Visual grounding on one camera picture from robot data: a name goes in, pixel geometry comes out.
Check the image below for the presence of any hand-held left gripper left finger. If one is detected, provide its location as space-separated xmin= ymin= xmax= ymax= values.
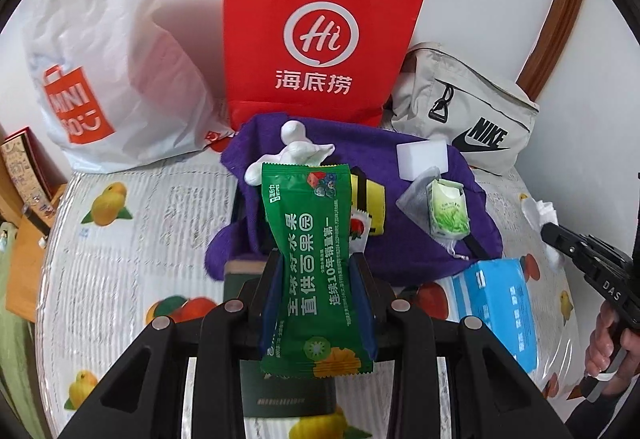
xmin=57 ymin=248 xmax=283 ymax=439

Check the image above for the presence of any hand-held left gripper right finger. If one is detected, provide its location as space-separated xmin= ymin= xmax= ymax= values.
xmin=351 ymin=253 xmax=573 ymax=439

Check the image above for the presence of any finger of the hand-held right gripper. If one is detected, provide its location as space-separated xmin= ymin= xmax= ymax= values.
xmin=541 ymin=222 xmax=588 ymax=267

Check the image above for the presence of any green snack packet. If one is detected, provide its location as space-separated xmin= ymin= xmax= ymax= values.
xmin=259 ymin=161 xmax=376 ymax=380

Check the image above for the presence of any yellow pouch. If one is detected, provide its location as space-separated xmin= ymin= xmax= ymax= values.
xmin=347 ymin=166 xmax=386 ymax=237

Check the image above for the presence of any small green tissue pack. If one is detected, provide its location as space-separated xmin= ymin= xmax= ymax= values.
xmin=426 ymin=179 xmax=473 ymax=240

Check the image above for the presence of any white wet wipe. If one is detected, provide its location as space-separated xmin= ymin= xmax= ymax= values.
xmin=244 ymin=120 xmax=335 ymax=187

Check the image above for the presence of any white sponge block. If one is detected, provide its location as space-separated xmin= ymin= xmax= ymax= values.
xmin=396 ymin=140 xmax=450 ymax=181

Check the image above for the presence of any person's right forearm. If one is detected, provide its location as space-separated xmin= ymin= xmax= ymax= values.
xmin=565 ymin=369 xmax=640 ymax=439

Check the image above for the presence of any person's right hand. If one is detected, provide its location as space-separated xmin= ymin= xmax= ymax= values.
xmin=585 ymin=303 xmax=640 ymax=382

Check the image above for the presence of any crumpled white tissue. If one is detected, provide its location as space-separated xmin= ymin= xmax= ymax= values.
xmin=520 ymin=196 xmax=563 ymax=270

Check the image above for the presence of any purple towel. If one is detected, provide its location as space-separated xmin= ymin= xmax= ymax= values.
xmin=205 ymin=114 xmax=503 ymax=292

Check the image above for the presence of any dark green tin box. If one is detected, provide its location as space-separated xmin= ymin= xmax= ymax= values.
xmin=222 ymin=260 xmax=338 ymax=420

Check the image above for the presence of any blue tissue pack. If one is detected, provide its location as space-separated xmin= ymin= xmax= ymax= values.
xmin=440 ymin=259 xmax=541 ymax=375

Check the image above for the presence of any fruit-print tablecloth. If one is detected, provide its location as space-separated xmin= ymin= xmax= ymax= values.
xmin=42 ymin=159 xmax=596 ymax=439

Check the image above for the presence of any grey waist bag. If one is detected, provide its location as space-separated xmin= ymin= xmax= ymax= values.
xmin=387 ymin=42 xmax=541 ymax=177

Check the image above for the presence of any light green bedsheet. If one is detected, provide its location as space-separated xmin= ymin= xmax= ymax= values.
xmin=0 ymin=309 xmax=56 ymax=439

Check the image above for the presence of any white plastic shopping bag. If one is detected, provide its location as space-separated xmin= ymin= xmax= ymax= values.
xmin=22 ymin=0 xmax=236 ymax=174

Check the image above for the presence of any red paper bag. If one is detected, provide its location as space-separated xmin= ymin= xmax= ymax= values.
xmin=222 ymin=0 xmax=432 ymax=137

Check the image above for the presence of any wooden door frame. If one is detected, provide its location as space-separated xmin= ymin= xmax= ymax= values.
xmin=515 ymin=0 xmax=591 ymax=102

